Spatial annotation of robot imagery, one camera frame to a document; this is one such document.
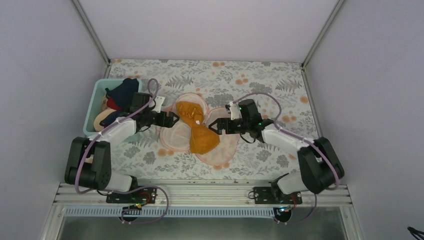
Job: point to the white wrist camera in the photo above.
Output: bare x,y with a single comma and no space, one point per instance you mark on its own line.
234,110
158,103

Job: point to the navy beige bra lower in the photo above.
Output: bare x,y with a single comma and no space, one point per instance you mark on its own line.
106,118

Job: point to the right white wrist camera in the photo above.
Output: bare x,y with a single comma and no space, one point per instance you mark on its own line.
234,110

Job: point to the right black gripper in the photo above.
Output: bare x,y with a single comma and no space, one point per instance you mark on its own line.
221,126

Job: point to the floral patterned table mat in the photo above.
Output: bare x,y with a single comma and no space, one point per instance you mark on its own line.
278,89

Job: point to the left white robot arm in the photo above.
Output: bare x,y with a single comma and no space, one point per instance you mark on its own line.
89,164

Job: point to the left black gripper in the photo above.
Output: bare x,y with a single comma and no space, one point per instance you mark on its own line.
169,124

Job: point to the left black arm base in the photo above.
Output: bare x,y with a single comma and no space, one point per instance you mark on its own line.
134,201

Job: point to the orange lace bra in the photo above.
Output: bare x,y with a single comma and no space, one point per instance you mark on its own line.
202,139

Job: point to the light blue plastic bin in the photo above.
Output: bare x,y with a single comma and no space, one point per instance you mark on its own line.
95,104

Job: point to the navy red bra upper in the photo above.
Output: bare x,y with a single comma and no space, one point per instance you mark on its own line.
121,96

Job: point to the peach floral mesh laundry bag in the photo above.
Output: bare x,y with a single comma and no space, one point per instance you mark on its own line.
176,139

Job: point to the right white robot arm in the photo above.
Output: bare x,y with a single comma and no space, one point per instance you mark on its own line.
319,165

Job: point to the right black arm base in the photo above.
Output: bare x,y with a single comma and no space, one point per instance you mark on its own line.
285,202

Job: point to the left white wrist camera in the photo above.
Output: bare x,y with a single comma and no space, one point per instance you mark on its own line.
158,103

